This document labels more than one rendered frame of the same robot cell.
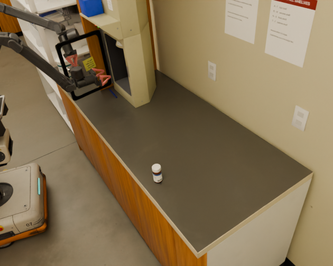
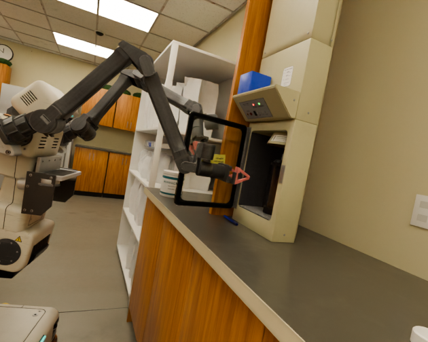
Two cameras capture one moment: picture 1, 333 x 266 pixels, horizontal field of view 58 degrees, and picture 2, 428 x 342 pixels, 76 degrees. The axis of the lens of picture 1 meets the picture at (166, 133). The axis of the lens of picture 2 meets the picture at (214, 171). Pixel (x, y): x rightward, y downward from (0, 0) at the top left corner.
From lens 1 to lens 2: 1.09 m
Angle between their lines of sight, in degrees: 36
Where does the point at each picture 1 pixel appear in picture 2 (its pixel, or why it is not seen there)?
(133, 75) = (289, 182)
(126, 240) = not seen: outside the picture
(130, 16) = (314, 93)
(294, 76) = not seen: outside the picture
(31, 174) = (37, 325)
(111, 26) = (289, 91)
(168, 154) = (392, 332)
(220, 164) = not seen: outside the picture
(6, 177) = not seen: outside the picture
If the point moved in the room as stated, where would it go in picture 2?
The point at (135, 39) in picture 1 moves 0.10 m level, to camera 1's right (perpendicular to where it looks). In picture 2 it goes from (309, 129) to (335, 134)
